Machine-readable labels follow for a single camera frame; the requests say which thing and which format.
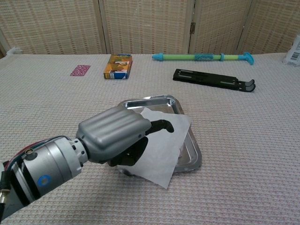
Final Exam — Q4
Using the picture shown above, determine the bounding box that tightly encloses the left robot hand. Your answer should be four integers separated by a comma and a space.
75, 106, 175, 167

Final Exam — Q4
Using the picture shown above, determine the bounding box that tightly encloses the white sheet of paper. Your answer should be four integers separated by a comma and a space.
117, 107, 192, 190

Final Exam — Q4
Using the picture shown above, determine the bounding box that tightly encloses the silver metal tray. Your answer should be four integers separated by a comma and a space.
116, 94, 203, 175

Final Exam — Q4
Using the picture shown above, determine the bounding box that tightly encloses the orange card box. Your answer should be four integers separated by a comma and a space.
103, 54, 133, 80

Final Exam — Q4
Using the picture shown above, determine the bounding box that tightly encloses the pink patterned card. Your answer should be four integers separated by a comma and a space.
70, 65, 91, 76

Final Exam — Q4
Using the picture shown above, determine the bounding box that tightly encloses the green and blue water pump toy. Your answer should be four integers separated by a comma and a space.
151, 52, 255, 66

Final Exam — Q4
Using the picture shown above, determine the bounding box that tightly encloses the black folding laptop stand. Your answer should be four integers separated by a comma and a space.
172, 68, 256, 92

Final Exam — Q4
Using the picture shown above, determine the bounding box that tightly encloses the woven folding screen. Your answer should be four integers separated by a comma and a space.
0, 0, 300, 57

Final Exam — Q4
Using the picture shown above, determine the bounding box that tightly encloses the beige woven tablecloth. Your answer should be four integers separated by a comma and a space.
0, 48, 300, 225

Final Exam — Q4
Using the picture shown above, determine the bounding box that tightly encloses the white bottle with yellow cap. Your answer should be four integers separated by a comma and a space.
282, 34, 300, 68

